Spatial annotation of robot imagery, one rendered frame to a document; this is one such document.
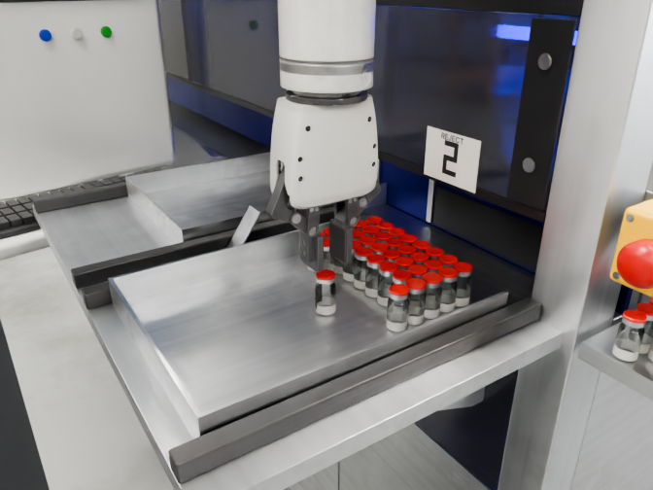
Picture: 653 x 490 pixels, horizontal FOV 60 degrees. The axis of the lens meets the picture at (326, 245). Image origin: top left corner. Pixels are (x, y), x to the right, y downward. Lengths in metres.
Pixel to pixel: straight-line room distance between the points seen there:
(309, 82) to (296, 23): 0.05
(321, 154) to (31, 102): 0.87
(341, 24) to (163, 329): 0.35
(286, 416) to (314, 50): 0.30
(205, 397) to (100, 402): 1.48
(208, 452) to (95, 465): 1.35
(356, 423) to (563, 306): 0.26
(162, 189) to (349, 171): 0.53
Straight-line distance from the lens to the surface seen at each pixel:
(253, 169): 1.07
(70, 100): 1.32
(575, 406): 0.71
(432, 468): 0.92
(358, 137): 0.54
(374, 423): 0.49
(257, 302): 0.64
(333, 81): 0.49
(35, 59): 1.29
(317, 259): 0.57
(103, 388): 2.05
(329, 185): 0.53
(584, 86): 0.57
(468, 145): 0.66
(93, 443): 1.85
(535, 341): 0.62
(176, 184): 1.02
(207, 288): 0.68
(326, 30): 0.49
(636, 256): 0.53
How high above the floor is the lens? 1.21
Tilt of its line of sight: 25 degrees down
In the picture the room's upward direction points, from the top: straight up
